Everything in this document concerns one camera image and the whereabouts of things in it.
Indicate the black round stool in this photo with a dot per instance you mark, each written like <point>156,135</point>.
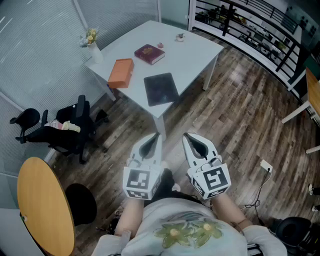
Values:
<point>82,202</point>

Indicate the black office chair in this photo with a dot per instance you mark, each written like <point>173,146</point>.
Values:
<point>72,140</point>

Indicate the orange rectangular box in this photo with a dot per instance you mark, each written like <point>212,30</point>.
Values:
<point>120,73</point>

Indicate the black metal railing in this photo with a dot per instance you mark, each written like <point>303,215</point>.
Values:
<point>290,53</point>

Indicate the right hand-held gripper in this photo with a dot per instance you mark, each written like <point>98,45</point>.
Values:
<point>212,178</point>

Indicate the black bag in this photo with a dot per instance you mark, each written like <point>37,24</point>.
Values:
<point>292,232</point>

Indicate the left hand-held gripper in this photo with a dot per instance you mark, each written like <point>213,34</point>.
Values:
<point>136,178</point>

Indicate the person's left forearm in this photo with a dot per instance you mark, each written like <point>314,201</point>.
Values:
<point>130,215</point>

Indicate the white power strip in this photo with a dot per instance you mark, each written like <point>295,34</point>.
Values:
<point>266,165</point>

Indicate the person's right forearm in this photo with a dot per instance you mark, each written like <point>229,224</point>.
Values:
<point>228,210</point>

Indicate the white vase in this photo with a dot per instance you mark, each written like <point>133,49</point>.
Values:
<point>96,53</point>

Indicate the pink bag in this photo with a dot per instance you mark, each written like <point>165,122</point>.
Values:
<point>53,124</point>

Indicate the wooden desk with white legs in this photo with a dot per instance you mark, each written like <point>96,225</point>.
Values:
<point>313,92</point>

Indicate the small pink flower ornament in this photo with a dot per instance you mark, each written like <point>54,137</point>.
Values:
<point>160,45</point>

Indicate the person's black trousers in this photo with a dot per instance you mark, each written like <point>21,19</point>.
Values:
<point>165,182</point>

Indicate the maroon hardcover book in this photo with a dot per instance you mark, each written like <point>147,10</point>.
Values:
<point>148,52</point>

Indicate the person's white flower-print shirt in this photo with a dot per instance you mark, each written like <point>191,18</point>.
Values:
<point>175,240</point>

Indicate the yellow artificial flower bouquet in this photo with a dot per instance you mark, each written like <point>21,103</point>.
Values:
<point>90,37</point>

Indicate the round wooden table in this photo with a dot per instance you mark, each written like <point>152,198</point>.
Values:
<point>43,205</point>

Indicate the cream rolled item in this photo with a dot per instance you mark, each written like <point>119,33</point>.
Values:
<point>71,126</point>

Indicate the small potted plant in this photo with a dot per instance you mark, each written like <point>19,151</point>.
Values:
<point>180,37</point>

